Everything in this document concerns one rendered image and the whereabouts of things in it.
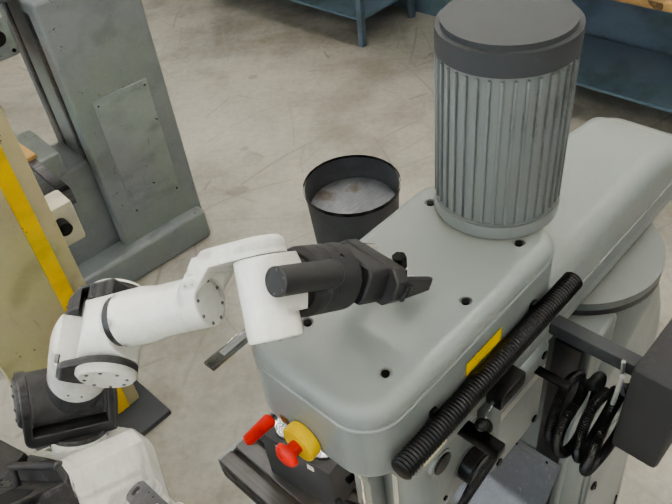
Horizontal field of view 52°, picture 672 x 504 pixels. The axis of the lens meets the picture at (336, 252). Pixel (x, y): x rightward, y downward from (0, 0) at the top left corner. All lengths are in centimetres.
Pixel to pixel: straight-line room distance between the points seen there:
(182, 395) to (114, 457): 222
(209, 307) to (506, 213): 47
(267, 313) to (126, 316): 19
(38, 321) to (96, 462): 174
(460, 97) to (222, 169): 383
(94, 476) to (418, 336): 57
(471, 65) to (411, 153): 371
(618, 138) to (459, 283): 68
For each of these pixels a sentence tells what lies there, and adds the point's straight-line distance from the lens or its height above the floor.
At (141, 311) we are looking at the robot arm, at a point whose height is 203.
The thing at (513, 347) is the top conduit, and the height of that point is 180.
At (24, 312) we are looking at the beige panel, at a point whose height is 83.
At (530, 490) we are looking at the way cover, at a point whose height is 99.
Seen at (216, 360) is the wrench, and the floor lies 190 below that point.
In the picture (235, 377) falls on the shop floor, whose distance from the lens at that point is 342.
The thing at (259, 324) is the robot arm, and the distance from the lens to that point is 79.
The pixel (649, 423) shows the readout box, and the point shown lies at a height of 163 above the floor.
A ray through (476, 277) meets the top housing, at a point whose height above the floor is 189.
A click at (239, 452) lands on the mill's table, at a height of 90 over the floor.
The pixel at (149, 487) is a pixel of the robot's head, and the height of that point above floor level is 170.
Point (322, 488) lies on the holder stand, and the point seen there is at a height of 102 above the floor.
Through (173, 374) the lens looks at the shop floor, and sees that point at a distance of 353.
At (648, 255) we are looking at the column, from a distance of 163.
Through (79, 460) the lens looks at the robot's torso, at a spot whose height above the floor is 169.
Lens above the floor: 262
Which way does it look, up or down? 42 degrees down
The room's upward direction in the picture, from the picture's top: 7 degrees counter-clockwise
